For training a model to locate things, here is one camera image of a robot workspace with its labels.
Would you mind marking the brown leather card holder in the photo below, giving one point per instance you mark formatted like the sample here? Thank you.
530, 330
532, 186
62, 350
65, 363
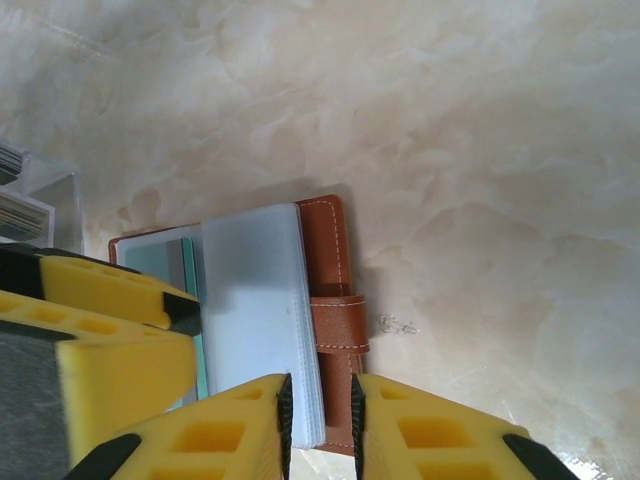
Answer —
250, 300

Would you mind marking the teal plastic card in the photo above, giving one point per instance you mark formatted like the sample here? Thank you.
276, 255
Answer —
192, 265

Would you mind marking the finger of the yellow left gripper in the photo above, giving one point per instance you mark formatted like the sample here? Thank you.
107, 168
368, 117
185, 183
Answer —
100, 285
120, 380

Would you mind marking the clear acrylic card box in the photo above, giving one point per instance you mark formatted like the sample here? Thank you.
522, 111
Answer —
55, 190

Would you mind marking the stack of plastic cards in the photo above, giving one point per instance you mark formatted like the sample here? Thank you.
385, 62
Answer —
22, 217
10, 165

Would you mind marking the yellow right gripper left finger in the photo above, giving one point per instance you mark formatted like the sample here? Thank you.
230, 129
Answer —
200, 440

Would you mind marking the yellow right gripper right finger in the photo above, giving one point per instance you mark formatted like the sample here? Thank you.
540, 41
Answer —
440, 440

